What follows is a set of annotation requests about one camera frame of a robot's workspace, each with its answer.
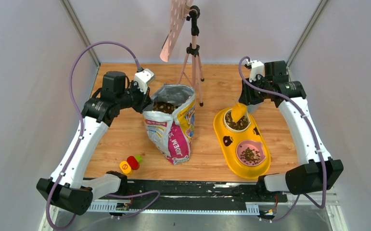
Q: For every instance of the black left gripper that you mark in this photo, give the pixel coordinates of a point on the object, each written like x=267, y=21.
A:
x=145, y=101

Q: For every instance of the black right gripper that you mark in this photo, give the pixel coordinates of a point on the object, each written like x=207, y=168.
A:
x=247, y=97

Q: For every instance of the yellow plastic scoop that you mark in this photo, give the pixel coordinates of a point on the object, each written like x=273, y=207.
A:
x=238, y=111

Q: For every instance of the pet food bag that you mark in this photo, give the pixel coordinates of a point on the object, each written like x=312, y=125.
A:
x=169, y=121

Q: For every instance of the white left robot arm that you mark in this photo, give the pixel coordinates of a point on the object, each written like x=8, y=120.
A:
x=66, y=188

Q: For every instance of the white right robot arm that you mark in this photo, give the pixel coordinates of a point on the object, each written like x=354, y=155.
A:
x=317, y=171

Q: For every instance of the brown pet food kibble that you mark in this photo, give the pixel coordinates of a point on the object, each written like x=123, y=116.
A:
x=164, y=107

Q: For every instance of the cream bowl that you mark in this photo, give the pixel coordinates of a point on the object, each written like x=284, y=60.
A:
x=237, y=127

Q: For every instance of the yellow double bowl feeder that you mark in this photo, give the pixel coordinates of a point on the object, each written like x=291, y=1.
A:
x=228, y=142

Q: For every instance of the pink bowl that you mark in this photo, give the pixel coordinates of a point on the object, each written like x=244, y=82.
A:
x=250, y=153

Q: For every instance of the pink tripod stand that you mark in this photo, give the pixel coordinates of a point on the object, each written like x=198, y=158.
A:
x=193, y=50

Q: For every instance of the red yellow green toy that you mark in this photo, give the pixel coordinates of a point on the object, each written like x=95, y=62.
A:
x=131, y=164

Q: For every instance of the pink perforated board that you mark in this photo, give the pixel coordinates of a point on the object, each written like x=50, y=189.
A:
x=179, y=10

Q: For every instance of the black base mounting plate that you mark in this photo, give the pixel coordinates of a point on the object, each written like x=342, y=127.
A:
x=176, y=195

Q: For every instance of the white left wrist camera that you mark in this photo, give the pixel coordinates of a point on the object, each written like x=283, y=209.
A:
x=144, y=78

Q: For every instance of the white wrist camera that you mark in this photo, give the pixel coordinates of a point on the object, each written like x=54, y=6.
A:
x=257, y=70
x=144, y=78

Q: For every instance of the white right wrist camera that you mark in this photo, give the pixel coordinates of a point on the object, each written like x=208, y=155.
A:
x=257, y=70

